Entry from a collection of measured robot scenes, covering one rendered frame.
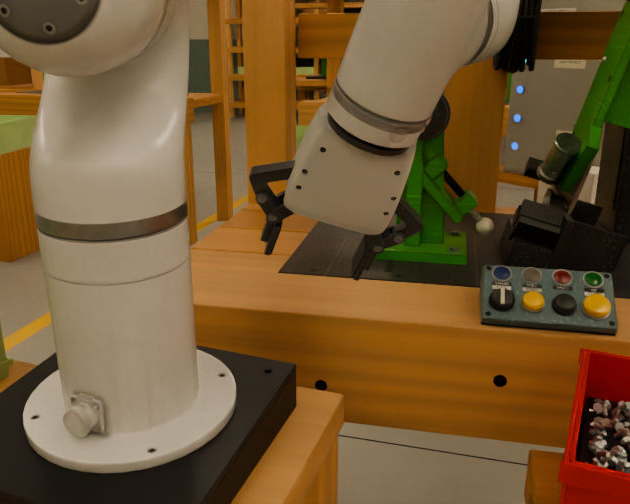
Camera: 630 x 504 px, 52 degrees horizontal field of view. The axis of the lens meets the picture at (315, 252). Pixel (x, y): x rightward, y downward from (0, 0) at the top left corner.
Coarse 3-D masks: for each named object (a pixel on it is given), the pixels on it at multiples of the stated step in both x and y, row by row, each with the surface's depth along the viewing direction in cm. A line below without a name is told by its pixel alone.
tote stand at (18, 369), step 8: (16, 360) 92; (8, 368) 90; (16, 368) 90; (24, 368) 90; (32, 368) 90; (8, 376) 88; (16, 376) 88; (0, 384) 86; (8, 384) 86; (0, 392) 84
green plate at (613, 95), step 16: (624, 16) 90; (624, 32) 87; (608, 48) 94; (624, 48) 85; (608, 64) 91; (624, 64) 85; (608, 80) 87; (624, 80) 87; (592, 96) 94; (608, 96) 87; (624, 96) 87; (592, 112) 91; (608, 112) 88; (624, 112) 88; (576, 128) 98
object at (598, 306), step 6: (594, 294) 75; (588, 300) 74; (594, 300) 74; (600, 300) 74; (606, 300) 74; (588, 306) 74; (594, 306) 74; (600, 306) 74; (606, 306) 74; (588, 312) 74; (594, 312) 74; (600, 312) 73; (606, 312) 74
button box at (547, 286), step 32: (480, 288) 83; (512, 288) 78; (544, 288) 77; (576, 288) 77; (608, 288) 76; (480, 320) 78; (512, 320) 75; (544, 320) 75; (576, 320) 74; (608, 320) 74
